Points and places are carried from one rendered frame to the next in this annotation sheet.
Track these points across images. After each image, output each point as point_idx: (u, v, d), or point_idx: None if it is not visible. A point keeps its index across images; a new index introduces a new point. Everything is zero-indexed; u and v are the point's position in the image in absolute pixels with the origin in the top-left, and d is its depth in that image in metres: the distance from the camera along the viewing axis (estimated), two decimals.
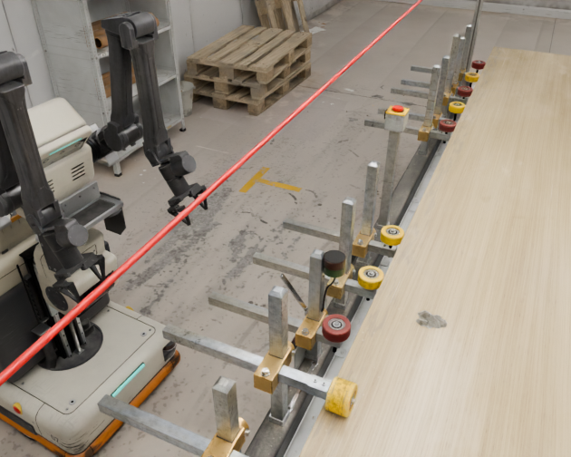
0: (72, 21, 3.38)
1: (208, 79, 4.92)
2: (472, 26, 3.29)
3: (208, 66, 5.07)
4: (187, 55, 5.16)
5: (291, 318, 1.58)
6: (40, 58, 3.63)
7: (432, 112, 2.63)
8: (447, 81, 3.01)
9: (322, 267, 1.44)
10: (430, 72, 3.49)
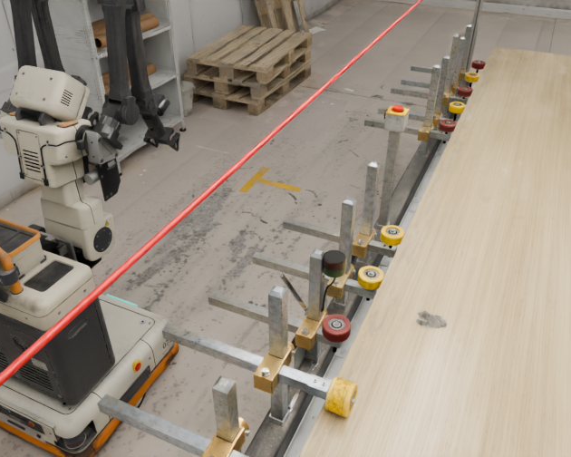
0: (72, 21, 3.38)
1: (208, 79, 4.92)
2: (472, 26, 3.29)
3: (208, 66, 5.07)
4: (187, 55, 5.16)
5: (291, 318, 1.58)
6: (40, 58, 3.63)
7: (432, 112, 2.63)
8: (447, 81, 3.01)
9: (322, 267, 1.44)
10: (430, 72, 3.49)
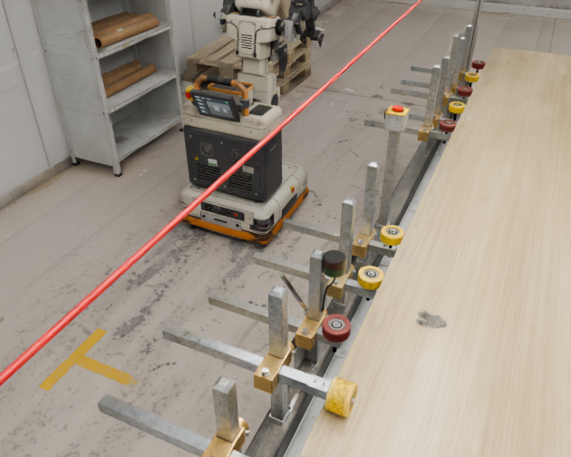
0: (72, 21, 3.38)
1: None
2: (472, 26, 3.29)
3: (208, 66, 5.07)
4: (187, 55, 5.16)
5: (291, 318, 1.58)
6: (40, 58, 3.63)
7: (432, 112, 2.63)
8: (447, 81, 3.01)
9: (322, 267, 1.44)
10: (430, 72, 3.49)
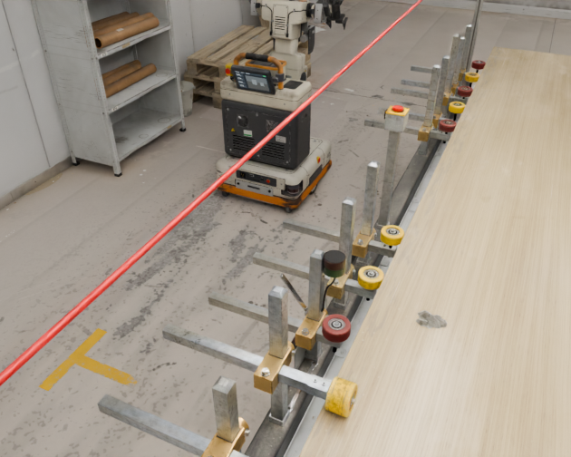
0: (72, 21, 3.38)
1: (208, 79, 4.92)
2: (472, 26, 3.29)
3: (208, 66, 5.07)
4: (187, 55, 5.16)
5: (291, 318, 1.58)
6: (40, 58, 3.63)
7: (432, 112, 2.63)
8: (447, 81, 3.01)
9: (322, 267, 1.44)
10: (430, 72, 3.49)
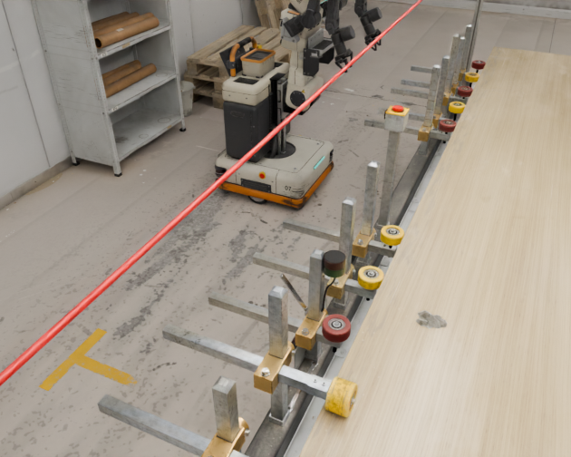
0: (72, 21, 3.38)
1: (208, 79, 4.92)
2: (472, 26, 3.29)
3: (208, 66, 5.07)
4: (187, 55, 5.16)
5: (291, 318, 1.58)
6: (40, 58, 3.63)
7: (432, 112, 2.63)
8: (447, 81, 3.01)
9: (322, 267, 1.44)
10: (430, 72, 3.49)
